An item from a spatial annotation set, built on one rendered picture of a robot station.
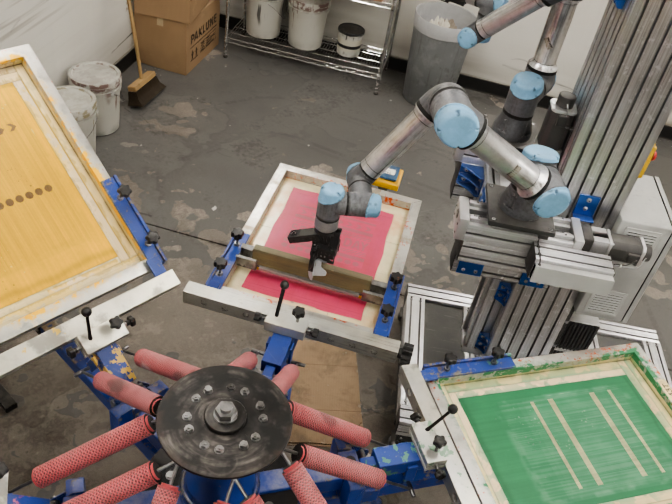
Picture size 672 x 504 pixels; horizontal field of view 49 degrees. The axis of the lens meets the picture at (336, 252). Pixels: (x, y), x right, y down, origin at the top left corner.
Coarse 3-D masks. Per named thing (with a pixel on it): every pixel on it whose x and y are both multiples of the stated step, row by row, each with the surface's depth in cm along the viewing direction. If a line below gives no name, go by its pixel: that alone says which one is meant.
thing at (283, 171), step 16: (288, 176) 293; (304, 176) 291; (320, 176) 291; (272, 192) 279; (384, 192) 289; (256, 208) 270; (416, 208) 284; (256, 224) 263; (400, 240) 268; (400, 256) 261; (400, 272) 255; (224, 288) 236; (272, 304) 234; (336, 320) 233
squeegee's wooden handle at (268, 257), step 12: (264, 252) 242; (276, 252) 243; (264, 264) 246; (276, 264) 244; (288, 264) 243; (300, 264) 242; (324, 264) 242; (300, 276) 245; (324, 276) 242; (336, 276) 241; (348, 276) 240; (360, 276) 240; (372, 276) 241; (348, 288) 243; (360, 288) 242
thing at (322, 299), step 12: (348, 216) 280; (384, 216) 283; (384, 228) 278; (372, 240) 271; (384, 240) 272; (372, 252) 266; (336, 264) 258; (372, 264) 261; (312, 288) 247; (312, 300) 243; (324, 300) 244; (336, 300) 245; (348, 300) 246; (360, 300) 246; (336, 312) 241; (348, 312) 241; (360, 312) 242
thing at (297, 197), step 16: (304, 192) 288; (288, 208) 278; (288, 224) 271; (272, 240) 263; (304, 256) 259; (256, 272) 249; (256, 288) 244; (272, 288) 245; (288, 288) 246; (304, 288) 247
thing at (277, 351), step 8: (272, 336) 217; (280, 336) 218; (272, 344) 215; (280, 344) 215; (288, 344) 216; (272, 352) 212; (280, 352) 213; (288, 352) 217; (264, 360) 210; (272, 360) 210; (280, 360) 211; (280, 368) 210
